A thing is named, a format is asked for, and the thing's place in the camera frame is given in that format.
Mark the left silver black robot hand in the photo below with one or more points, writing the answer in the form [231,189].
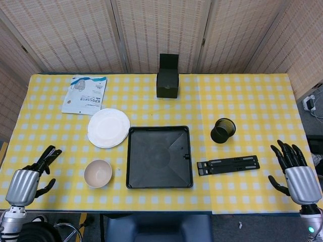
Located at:
[22,186]

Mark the white power adapter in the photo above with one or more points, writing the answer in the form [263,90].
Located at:
[309,103]

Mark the black mesh pen cup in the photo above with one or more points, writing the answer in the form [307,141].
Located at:
[222,133]

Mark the black folding laptop stand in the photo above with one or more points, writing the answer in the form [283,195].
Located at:
[227,165]

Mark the black cardboard box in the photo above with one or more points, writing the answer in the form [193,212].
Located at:
[167,85]

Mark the woven folding screen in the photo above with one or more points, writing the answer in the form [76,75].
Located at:
[63,37]

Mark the beige bowl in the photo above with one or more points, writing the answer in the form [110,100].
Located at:
[98,174]

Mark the yellow white checkered tablecloth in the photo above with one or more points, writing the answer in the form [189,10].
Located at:
[257,111]
[141,111]

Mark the black stapler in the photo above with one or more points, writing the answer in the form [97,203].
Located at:
[51,152]

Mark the white blue mask package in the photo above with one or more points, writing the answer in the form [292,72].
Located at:
[83,97]

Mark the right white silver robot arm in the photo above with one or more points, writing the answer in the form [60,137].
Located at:
[313,219]

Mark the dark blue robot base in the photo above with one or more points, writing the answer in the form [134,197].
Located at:
[159,228]

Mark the black square plastic tray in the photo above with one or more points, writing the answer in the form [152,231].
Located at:
[159,156]

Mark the white round plate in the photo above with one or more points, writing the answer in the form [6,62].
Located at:
[108,128]

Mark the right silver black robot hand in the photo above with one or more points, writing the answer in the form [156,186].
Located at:
[302,184]

